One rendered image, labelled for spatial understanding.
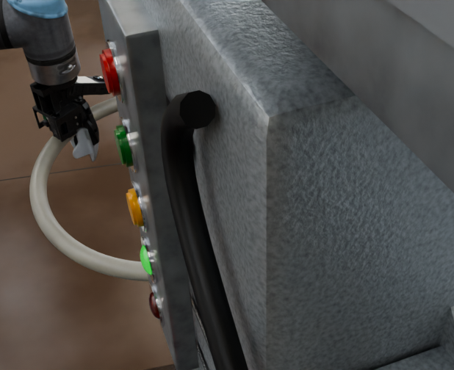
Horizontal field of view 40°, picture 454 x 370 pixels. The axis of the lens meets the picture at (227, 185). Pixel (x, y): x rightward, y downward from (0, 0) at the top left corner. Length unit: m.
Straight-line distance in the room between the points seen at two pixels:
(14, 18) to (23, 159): 1.90
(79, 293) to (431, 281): 2.06
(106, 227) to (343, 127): 2.32
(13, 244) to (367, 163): 2.38
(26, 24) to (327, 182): 0.93
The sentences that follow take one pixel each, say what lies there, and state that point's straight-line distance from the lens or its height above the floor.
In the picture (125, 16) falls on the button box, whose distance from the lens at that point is 0.32.
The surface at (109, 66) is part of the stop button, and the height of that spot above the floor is 1.53.
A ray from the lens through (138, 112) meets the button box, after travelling 0.33.
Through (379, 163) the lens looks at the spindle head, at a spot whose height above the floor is 1.56.
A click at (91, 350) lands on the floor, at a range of 2.13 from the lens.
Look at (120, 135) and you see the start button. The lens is 0.38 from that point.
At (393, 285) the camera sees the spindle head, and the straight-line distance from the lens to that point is 0.27.
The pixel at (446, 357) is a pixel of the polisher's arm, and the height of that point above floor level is 1.43.
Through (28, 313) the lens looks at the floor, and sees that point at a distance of 2.29.
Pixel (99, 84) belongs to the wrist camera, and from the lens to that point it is 1.26.
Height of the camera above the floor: 1.69
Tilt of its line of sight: 40 degrees down
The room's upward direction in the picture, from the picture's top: 3 degrees counter-clockwise
